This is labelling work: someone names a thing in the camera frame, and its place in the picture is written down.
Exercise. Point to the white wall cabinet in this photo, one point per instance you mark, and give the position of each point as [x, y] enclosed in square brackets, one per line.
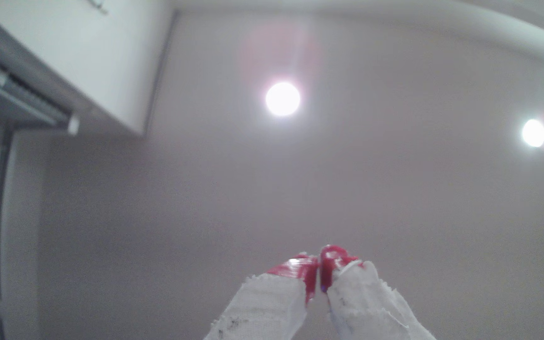
[88, 52]

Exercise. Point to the round ceiling light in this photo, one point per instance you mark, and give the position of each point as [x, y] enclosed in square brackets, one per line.
[282, 99]
[534, 133]

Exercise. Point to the grey curtain rail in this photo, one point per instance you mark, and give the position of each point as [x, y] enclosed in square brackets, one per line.
[31, 101]

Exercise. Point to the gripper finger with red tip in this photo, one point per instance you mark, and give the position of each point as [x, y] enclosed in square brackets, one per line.
[366, 307]
[265, 307]

